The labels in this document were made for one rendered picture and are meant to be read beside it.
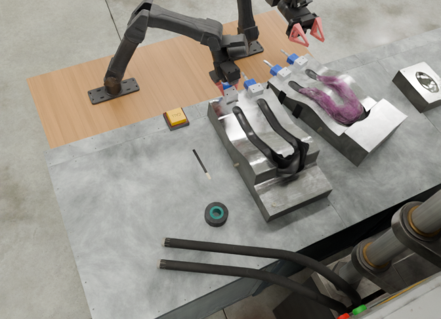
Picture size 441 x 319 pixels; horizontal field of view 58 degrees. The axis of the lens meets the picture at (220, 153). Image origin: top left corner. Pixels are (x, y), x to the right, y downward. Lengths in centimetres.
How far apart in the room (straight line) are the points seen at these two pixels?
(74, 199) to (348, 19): 274
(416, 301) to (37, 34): 294
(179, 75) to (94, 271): 86
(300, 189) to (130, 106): 74
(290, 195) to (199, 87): 62
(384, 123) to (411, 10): 239
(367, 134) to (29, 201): 177
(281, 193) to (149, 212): 46
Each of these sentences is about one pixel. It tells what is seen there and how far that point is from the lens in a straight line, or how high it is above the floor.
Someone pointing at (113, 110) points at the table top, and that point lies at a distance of 163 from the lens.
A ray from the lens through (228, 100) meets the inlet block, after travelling 150.
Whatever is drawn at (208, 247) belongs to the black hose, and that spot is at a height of 86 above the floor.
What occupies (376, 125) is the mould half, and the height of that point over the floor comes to 91.
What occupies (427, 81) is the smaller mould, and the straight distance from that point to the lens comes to 199.
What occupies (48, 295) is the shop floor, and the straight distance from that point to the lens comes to 222.
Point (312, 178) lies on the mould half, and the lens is 146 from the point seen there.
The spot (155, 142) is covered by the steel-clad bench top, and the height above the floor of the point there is 80.
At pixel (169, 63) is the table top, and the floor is 80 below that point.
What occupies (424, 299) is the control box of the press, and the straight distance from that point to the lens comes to 73.
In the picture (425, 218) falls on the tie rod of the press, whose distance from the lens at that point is 95.
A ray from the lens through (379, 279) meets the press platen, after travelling 120.
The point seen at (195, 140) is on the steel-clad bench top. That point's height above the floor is 80.
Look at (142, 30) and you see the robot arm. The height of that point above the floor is 118.
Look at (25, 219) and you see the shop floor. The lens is 239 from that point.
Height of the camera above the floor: 208
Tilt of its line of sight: 58 degrees down
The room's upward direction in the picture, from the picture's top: 10 degrees clockwise
